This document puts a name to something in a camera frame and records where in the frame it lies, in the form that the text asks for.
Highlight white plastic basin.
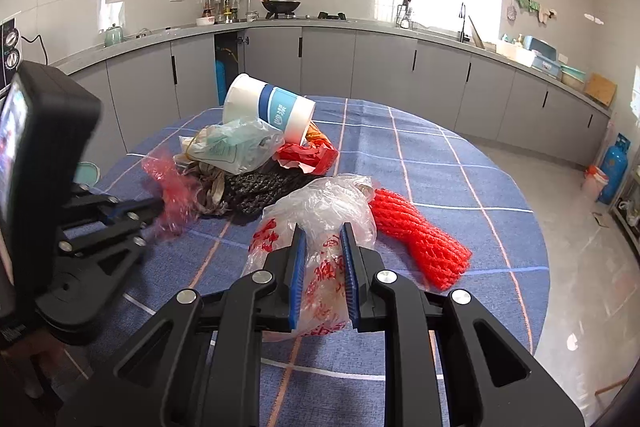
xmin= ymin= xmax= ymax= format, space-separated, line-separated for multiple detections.
xmin=495 ymin=39 xmax=536 ymax=68

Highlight orange blue foil wrapper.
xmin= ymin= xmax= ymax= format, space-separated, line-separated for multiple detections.
xmin=305 ymin=122 xmax=332 ymax=148

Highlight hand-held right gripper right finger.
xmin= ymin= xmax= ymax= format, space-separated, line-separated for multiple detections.
xmin=340 ymin=222 xmax=586 ymax=427

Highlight wooden cutting board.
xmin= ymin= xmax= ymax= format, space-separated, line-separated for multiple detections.
xmin=584 ymin=73 xmax=617 ymax=108

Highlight red foil wrapper gold print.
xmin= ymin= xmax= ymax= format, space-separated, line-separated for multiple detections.
xmin=275 ymin=141 xmax=341 ymax=178

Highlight black mesh net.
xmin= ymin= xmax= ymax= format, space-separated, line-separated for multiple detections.
xmin=220 ymin=162 xmax=313 ymax=224

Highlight blue gas cylinder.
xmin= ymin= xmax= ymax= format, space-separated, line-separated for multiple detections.
xmin=598 ymin=133 xmax=632 ymax=206
xmin=215 ymin=59 xmax=228 ymax=105

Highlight clear plastic bag red print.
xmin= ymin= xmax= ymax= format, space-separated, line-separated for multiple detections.
xmin=242 ymin=173 xmax=378 ymax=343

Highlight black power cable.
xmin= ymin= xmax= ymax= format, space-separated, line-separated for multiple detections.
xmin=20 ymin=34 xmax=49 ymax=65

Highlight blue plaid tablecloth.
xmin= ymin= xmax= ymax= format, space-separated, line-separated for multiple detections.
xmin=50 ymin=96 xmax=551 ymax=427

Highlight white paper cup blue band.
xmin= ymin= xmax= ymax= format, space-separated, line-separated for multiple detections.
xmin=221 ymin=73 xmax=316 ymax=146

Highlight hanging kitchen cloths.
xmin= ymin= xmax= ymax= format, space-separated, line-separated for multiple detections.
xmin=510 ymin=0 xmax=558 ymax=25

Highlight black wok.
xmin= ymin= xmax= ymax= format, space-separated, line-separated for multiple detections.
xmin=251 ymin=0 xmax=302 ymax=20

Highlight plaid cloth rag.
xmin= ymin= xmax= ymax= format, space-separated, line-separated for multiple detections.
xmin=172 ymin=154 xmax=233 ymax=215

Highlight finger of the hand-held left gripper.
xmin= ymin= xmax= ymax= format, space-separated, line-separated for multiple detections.
xmin=56 ymin=223 xmax=152 ymax=281
xmin=67 ymin=193 xmax=166 ymax=229

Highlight white bucket red lid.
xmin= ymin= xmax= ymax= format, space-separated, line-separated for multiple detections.
xmin=581 ymin=165 xmax=610 ymax=202

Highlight clear bag with green contents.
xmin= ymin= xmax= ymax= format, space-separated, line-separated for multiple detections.
xmin=186 ymin=117 xmax=285 ymax=175

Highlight grey kitchen counter cabinets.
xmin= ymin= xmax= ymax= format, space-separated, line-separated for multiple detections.
xmin=50 ymin=18 xmax=613 ymax=168

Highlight green kettle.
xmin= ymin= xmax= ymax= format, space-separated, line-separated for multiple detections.
xmin=103 ymin=23 xmax=126 ymax=48

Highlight metal utensil rack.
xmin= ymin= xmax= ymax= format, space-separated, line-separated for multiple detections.
xmin=396 ymin=0 xmax=416 ymax=29

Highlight green plastic basin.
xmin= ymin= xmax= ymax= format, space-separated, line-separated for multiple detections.
xmin=560 ymin=64 xmax=587 ymax=92

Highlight red foam fruit net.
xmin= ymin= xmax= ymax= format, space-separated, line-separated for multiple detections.
xmin=369 ymin=188 xmax=473 ymax=292

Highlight red translucent plastic wrapper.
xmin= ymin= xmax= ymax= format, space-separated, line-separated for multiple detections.
xmin=141 ymin=147 xmax=201 ymax=244

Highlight grey leaning board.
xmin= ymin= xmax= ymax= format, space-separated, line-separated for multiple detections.
xmin=467 ymin=16 xmax=486 ymax=50

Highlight metal storage rack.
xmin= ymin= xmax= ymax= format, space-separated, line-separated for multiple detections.
xmin=607 ymin=167 xmax=640 ymax=238

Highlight microwave oven with dials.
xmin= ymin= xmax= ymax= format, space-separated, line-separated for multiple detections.
xmin=0 ymin=18 xmax=23 ymax=98

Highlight blue dish basket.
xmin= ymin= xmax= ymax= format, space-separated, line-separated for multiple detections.
xmin=520 ymin=36 xmax=563 ymax=72

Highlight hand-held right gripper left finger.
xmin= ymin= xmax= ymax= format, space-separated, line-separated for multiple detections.
xmin=57 ymin=223 xmax=307 ymax=427

